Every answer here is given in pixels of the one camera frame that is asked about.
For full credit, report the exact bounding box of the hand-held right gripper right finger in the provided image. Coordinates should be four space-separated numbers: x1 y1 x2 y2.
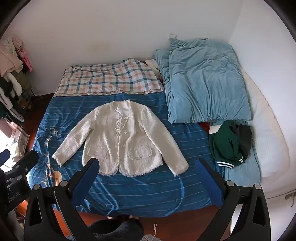
195 159 271 241

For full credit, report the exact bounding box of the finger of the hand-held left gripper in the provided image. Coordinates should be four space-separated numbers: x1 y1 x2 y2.
7 150 39 173
0 149 11 166

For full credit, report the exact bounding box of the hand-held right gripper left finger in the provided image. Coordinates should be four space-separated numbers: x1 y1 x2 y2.
23 158 100 241

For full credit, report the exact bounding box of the white tweed jacket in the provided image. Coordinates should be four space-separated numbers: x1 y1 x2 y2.
52 100 189 178

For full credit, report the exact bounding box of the pile of hanging clothes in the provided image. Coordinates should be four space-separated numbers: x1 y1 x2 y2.
0 36 33 124

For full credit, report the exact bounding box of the pink clothes hanger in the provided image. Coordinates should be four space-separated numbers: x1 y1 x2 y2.
20 50 33 72

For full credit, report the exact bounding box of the white printed tote bag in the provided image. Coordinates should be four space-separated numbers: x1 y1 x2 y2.
9 125 30 164

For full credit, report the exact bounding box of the green jacket with striped hem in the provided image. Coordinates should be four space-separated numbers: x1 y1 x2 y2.
209 120 247 170

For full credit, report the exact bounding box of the light blue blanket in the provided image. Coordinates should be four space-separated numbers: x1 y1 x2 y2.
216 144 262 184

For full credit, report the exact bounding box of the black garment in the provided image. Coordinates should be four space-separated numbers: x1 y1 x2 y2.
231 123 252 161

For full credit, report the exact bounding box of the dark fluffy slipper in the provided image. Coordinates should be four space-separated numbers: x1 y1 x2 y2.
89 219 145 241

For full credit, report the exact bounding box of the blue striped bed sheet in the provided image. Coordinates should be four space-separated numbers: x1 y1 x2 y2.
32 89 262 219

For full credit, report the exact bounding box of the white pillow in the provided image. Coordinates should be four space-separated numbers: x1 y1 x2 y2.
239 66 291 179

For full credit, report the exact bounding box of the light blue duvet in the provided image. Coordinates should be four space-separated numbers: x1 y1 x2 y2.
153 38 252 124

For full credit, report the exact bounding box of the plaid quilt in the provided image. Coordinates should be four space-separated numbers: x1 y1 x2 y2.
54 58 165 97

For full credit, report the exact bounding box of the cream pillow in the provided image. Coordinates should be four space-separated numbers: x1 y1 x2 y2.
145 59 160 71

